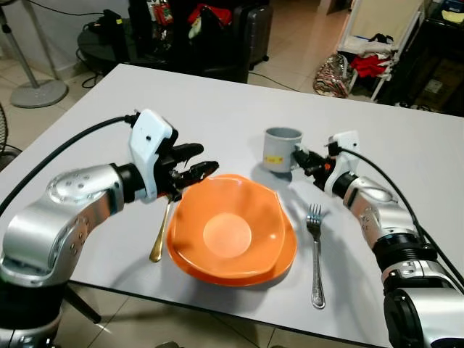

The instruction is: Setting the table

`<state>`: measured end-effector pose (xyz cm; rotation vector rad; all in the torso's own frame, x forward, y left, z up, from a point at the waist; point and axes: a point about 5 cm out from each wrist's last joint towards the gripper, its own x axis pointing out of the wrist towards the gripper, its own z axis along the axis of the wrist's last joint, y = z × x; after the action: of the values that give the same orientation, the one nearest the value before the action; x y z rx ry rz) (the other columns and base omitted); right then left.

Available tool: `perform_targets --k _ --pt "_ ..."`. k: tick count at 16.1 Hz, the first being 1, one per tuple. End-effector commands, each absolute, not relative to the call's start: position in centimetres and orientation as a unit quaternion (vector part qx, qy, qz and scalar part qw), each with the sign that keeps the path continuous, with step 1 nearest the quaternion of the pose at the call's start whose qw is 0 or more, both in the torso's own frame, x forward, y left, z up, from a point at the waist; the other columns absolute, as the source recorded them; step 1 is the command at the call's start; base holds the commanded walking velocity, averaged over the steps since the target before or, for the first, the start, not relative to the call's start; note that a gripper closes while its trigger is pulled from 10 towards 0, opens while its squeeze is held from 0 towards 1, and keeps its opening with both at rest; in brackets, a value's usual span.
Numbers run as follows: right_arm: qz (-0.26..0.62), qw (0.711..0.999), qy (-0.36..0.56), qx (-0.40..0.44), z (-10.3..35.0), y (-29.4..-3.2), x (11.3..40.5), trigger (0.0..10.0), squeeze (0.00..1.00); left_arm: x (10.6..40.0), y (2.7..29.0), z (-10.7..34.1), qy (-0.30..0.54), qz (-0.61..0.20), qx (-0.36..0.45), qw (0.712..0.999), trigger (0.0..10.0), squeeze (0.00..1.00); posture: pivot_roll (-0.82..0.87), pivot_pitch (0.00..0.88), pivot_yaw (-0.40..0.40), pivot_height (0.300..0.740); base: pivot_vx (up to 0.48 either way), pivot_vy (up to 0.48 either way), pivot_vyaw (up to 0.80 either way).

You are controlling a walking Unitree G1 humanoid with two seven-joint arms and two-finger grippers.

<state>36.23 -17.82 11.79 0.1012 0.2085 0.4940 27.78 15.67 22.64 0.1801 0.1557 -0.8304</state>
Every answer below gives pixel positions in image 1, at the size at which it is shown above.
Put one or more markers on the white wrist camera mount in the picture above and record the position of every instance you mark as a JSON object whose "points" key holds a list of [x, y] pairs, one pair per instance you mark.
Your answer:
{"points": [[148, 141], [348, 141]]}

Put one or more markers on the red garment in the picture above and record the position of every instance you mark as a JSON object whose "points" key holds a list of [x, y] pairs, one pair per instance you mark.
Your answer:
{"points": [[214, 13]]}

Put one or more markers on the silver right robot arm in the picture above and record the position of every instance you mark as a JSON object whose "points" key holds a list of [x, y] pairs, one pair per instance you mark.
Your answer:
{"points": [[377, 210]]}

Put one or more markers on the yellow green item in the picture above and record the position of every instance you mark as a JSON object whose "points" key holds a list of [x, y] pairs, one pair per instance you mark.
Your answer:
{"points": [[195, 29]]}

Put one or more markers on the black cabinet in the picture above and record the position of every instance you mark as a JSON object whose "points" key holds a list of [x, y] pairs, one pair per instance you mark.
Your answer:
{"points": [[446, 40]]}

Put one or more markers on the grey mug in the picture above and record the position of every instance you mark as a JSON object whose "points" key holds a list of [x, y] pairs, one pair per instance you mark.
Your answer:
{"points": [[279, 152]]}

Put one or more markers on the red snack packet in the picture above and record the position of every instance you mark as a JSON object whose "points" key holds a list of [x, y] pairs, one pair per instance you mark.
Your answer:
{"points": [[163, 11]]}

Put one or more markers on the black box device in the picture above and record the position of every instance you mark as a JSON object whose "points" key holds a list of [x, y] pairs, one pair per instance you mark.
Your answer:
{"points": [[112, 36]]}

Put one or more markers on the cardboard box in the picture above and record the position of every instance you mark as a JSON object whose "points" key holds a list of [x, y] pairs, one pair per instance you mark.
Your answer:
{"points": [[435, 83]]}

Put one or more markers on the gold spoon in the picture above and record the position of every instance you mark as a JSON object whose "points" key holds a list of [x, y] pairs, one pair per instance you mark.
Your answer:
{"points": [[158, 243]]}

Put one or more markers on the blue and yellow box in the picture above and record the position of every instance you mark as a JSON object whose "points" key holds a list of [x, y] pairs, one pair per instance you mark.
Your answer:
{"points": [[453, 9]]}

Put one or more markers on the black storage rack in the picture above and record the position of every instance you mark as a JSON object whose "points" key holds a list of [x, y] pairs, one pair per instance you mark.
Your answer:
{"points": [[217, 51]]}

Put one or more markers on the thin white pole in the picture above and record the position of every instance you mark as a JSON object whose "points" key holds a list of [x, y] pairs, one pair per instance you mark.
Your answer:
{"points": [[43, 40]]}

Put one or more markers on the white framed beige board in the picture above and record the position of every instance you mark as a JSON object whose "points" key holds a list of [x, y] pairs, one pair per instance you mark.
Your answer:
{"points": [[384, 18]]}

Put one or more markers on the black suitcase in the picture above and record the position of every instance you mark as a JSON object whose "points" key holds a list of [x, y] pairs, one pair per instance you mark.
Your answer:
{"points": [[257, 36]]}

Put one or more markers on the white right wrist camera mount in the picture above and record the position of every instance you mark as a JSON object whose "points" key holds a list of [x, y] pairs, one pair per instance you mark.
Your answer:
{"points": [[348, 141]]}

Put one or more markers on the orange bowl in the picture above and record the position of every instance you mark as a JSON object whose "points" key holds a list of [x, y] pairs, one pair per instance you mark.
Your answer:
{"points": [[228, 232]]}

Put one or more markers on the round black side table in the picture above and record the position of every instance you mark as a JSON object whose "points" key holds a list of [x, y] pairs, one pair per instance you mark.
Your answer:
{"points": [[98, 51]]}

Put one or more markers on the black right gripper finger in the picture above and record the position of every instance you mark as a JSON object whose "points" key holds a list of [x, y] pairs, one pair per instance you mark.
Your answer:
{"points": [[300, 151], [304, 167]]}

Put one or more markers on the white fan stand round base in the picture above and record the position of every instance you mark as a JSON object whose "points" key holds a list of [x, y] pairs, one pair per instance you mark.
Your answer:
{"points": [[40, 94]]}

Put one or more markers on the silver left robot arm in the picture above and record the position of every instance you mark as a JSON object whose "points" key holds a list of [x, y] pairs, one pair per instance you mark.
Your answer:
{"points": [[65, 210]]}

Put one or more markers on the patterned bag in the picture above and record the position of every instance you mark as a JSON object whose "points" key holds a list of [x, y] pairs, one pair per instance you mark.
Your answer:
{"points": [[332, 78]]}

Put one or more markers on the black table leg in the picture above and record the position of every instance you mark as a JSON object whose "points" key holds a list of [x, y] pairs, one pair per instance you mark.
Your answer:
{"points": [[81, 304]]}

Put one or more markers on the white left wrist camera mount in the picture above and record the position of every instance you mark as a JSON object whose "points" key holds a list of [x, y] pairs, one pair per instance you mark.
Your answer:
{"points": [[148, 141]]}

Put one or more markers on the silver fork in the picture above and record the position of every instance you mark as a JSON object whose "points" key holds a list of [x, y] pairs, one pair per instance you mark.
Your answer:
{"points": [[317, 275]]}

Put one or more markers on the crumpled red cloth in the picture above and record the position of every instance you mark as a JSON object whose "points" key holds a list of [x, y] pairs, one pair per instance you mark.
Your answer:
{"points": [[370, 65]]}

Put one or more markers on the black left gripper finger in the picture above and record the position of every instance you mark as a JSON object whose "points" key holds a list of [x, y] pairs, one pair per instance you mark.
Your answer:
{"points": [[190, 151], [199, 172]]}

